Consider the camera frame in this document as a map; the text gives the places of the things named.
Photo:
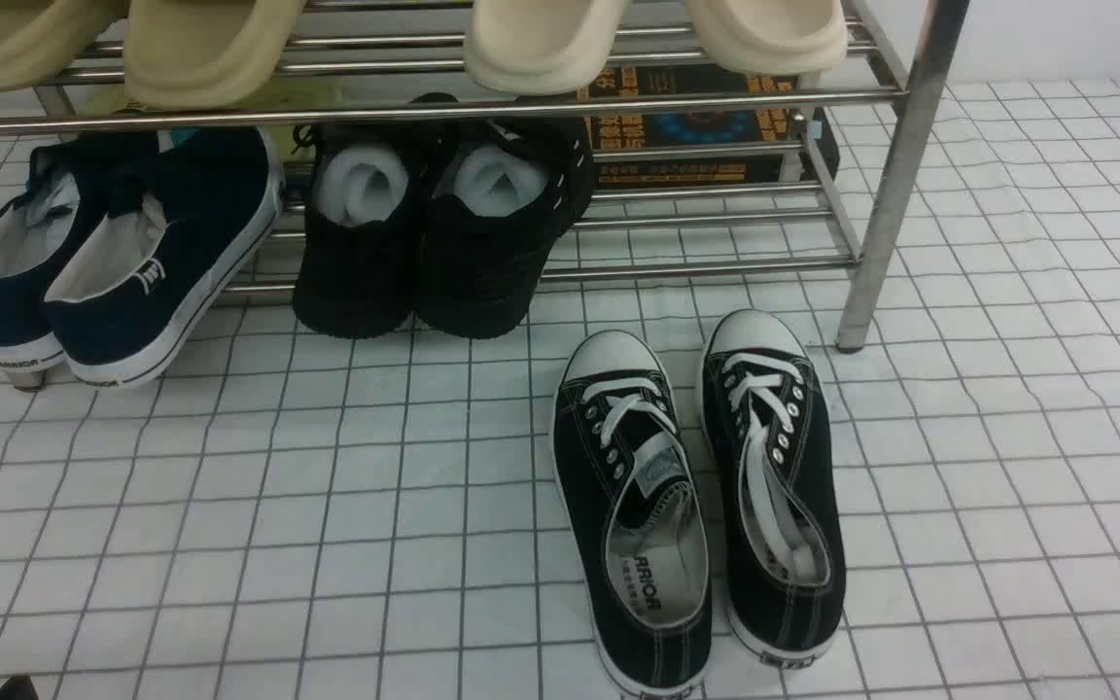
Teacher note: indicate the black shoe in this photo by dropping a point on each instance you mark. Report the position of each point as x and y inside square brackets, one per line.
[363, 223]
[501, 192]

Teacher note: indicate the beige slipper far left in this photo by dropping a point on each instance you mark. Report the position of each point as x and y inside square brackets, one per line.
[39, 38]

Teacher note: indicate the black canvas sneaker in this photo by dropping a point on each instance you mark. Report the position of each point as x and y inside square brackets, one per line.
[630, 496]
[764, 416]

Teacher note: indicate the black shoe left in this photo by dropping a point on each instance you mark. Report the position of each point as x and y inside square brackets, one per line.
[363, 223]

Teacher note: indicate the cream slipper far right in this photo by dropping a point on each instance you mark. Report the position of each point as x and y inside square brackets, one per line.
[773, 38]

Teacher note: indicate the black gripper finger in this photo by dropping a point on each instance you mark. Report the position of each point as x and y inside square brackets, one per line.
[18, 687]

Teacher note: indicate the beige slipper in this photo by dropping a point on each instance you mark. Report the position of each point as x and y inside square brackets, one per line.
[39, 38]
[203, 54]

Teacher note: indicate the black canvas sneaker right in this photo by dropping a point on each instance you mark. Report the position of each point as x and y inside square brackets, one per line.
[764, 416]

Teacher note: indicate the black shoe right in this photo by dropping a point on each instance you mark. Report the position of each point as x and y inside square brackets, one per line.
[501, 192]

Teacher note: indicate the black canvas sneaker left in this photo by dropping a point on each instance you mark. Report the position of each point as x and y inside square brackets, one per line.
[630, 496]

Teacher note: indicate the black orange book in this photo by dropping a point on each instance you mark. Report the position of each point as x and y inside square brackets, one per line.
[693, 150]

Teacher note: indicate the cream slipper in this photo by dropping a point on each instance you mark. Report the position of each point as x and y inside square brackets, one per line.
[540, 47]
[773, 38]

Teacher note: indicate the navy sneaker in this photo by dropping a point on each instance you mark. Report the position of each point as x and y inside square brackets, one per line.
[41, 229]
[179, 224]

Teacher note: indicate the stainless steel shoe rack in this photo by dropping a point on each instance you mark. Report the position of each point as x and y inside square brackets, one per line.
[914, 99]

